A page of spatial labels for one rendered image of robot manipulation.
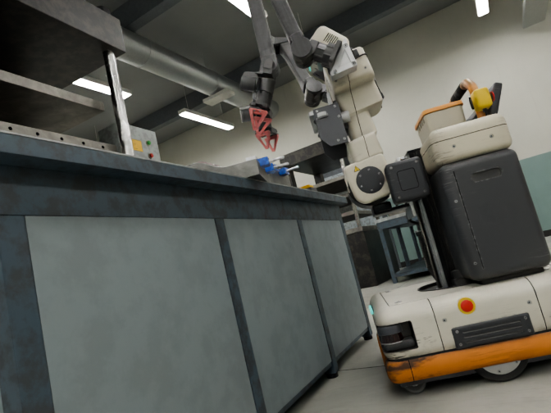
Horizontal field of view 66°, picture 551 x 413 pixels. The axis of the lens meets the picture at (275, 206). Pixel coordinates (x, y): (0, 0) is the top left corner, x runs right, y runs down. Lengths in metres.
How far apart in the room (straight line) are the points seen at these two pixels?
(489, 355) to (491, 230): 0.38
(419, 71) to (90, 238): 7.99
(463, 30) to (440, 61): 0.61
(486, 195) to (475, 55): 7.08
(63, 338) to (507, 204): 1.29
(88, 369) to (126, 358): 0.09
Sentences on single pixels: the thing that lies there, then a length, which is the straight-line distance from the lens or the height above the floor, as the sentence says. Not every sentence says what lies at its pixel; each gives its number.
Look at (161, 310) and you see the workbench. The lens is 1.03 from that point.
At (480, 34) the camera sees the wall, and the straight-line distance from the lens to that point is 8.64.
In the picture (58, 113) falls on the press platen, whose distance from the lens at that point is 2.43.
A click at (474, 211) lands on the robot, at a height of 0.51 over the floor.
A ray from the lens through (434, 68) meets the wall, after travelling 8.56.
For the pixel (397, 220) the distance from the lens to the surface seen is 5.36.
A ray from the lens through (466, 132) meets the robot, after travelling 1.55.
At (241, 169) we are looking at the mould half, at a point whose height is 0.83.
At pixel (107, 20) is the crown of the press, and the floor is 1.95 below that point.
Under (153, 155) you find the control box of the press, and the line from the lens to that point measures 2.64.
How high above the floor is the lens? 0.48
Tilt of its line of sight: 8 degrees up
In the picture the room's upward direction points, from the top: 14 degrees counter-clockwise
